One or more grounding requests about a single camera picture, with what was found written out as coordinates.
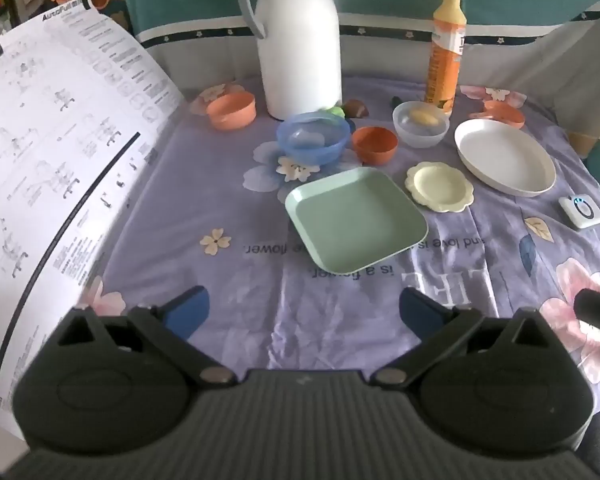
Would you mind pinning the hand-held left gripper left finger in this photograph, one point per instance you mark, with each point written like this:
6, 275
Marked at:
187, 311

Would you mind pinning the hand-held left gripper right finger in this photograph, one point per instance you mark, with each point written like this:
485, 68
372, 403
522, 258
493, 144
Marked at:
420, 312

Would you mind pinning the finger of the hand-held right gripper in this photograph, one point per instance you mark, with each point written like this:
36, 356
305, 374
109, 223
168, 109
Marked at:
597, 307

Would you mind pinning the green square plate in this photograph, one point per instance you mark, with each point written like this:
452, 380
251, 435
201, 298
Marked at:
355, 217

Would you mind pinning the yellow flower-shaped plate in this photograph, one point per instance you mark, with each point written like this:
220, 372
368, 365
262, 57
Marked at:
439, 185

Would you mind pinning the small orange bowl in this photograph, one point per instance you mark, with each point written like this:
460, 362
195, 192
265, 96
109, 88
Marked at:
375, 147

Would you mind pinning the clear plastic bowl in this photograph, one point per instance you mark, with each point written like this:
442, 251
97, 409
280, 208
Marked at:
420, 135

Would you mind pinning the white oval plate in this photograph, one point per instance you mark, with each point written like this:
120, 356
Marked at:
502, 155

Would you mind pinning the blue translucent bowl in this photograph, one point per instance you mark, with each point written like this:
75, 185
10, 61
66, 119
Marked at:
312, 142

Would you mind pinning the purple floral tablecloth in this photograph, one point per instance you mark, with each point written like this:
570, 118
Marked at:
230, 285

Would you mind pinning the white square timer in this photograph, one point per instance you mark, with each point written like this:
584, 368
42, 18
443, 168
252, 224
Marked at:
582, 211

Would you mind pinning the yellow toy food piece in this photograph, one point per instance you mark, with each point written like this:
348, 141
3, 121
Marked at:
425, 117

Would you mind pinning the dark green toy cucumber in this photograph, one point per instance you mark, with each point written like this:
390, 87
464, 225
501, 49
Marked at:
396, 102

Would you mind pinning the brown toy mushroom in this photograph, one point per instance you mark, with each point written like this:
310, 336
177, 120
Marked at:
355, 109

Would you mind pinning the orange toy ladle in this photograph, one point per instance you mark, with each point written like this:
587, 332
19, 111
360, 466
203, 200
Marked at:
505, 112

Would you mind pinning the white printed instruction sheet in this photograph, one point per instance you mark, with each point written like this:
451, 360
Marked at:
30, 160

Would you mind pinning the green toy vegetable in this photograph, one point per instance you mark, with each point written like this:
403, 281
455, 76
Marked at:
336, 109

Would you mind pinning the orange juice bottle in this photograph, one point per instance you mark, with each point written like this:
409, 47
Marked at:
442, 60

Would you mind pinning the white thermos jug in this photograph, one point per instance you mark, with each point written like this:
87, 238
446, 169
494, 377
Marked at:
300, 45

